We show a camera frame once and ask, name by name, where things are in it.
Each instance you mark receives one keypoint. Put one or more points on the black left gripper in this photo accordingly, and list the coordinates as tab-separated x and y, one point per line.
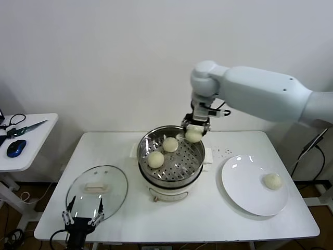
79	229

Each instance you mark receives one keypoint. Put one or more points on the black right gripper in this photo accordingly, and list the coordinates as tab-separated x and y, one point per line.
195	122

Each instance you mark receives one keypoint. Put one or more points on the white steamed baozi bun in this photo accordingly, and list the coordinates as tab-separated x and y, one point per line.
170	144
272	181
193	135
155	159

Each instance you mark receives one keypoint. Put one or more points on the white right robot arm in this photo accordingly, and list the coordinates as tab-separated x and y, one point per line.
260	91

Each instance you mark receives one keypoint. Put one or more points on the perforated stainless steamer basket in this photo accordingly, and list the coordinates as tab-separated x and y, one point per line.
193	156

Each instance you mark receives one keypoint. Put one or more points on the large white plate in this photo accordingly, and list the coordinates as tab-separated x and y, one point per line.
239	179

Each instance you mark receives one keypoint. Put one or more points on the white electric cooker pot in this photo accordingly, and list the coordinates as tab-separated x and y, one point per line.
169	194

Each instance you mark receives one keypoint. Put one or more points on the small white side table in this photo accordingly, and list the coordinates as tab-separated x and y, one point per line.
39	140

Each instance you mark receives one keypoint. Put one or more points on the blue computer mouse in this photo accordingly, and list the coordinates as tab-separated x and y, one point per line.
16	148

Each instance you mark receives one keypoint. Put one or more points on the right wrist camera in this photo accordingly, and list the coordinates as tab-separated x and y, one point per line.
214	113

